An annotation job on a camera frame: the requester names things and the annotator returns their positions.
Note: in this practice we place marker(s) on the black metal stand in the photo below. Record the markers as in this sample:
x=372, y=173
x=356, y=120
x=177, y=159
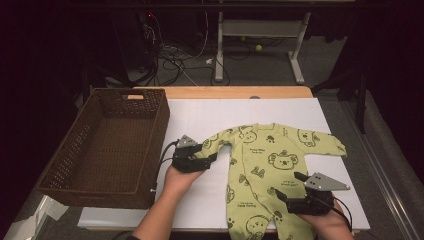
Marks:
x=361, y=100
x=87, y=83

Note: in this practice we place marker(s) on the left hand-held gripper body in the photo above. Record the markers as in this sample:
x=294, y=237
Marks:
x=186, y=160

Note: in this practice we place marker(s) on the person's black left sleeve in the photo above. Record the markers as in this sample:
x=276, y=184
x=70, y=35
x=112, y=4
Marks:
x=133, y=238

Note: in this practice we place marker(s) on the dark round table grommet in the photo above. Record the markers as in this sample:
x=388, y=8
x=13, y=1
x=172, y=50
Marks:
x=255, y=97

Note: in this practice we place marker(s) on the dark equipment with red light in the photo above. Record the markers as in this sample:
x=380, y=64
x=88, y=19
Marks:
x=133, y=40

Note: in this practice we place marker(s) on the white paper sheets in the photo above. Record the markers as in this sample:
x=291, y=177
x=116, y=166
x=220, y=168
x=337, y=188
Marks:
x=23, y=226

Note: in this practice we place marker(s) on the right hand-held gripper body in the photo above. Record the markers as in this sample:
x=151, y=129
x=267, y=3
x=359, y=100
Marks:
x=313, y=201

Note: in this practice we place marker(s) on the person's right hand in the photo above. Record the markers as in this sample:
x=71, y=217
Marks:
x=326, y=221

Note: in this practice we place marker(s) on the white plug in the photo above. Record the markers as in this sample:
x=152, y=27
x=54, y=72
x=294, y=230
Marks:
x=209, y=61

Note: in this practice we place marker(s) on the yellow tennis ball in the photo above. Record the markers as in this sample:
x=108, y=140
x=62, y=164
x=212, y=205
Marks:
x=259, y=48

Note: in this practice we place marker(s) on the white metal desk frame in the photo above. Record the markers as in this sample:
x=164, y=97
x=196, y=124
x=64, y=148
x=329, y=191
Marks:
x=260, y=28

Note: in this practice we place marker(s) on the person's left hand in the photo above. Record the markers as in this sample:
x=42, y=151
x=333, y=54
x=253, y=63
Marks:
x=180, y=183

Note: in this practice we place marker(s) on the grey floor rail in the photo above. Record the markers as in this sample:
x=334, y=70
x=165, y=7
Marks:
x=390, y=186

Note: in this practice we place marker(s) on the green printed baby romper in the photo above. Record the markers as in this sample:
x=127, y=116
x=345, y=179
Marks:
x=266, y=156

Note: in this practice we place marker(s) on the white board mat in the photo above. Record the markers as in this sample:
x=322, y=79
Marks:
x=206, y=113

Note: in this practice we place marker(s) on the brown wicker basket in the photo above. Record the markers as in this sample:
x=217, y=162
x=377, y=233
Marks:
x=110, y=133

